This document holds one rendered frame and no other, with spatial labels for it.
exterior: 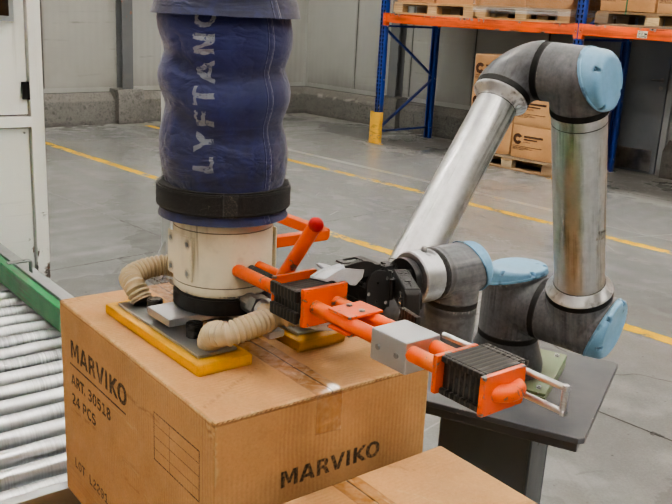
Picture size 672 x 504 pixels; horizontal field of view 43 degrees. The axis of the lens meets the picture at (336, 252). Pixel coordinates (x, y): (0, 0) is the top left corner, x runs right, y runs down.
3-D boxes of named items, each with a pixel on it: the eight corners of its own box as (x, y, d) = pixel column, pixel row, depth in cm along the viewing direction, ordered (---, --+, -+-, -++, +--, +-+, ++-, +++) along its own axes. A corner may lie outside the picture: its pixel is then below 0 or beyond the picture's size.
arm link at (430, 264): (444, 307, 142) (449, 251, 139) (423, 312, 139) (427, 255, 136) (407, 292, 148) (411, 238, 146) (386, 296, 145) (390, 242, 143)
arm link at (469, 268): (493, 300, 150) (501, 246, 147) (443, 313, 142) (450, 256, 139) (455, 283, 157) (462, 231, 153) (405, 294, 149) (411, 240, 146)
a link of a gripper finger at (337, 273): (292, 270, 130) (336, 279, 136) (315, 281, 125) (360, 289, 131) (297, 251, 129) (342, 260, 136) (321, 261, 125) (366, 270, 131)
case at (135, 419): (67, 486, 172) (58, 299, 162) (238, 436, 196) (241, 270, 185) (212, 668, 127) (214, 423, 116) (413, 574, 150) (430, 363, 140)
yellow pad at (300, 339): (196, 296, 167) (196, 272, 166) (240, 288, 173) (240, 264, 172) (298, 353, 142) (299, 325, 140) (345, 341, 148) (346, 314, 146)
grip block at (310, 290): (265, 312, 130) (266, 276, 129) (317, 302, 136) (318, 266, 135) (298, 329, 124) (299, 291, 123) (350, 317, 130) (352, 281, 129)
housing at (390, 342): (367, 358, 115) (369, 327, 114) (404, 348, 119) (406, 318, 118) (402, 376, 109) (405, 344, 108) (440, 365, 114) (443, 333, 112)
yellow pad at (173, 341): (104, 313, 156) (104, 287, 154) (154, 304, 162) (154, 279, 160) (197, 378, 130) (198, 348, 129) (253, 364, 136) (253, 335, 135)
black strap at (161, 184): (132, 196, 147) (132, 173, 146) (246, 185, 161) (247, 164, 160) (198, 225, 130) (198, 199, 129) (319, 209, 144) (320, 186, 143)
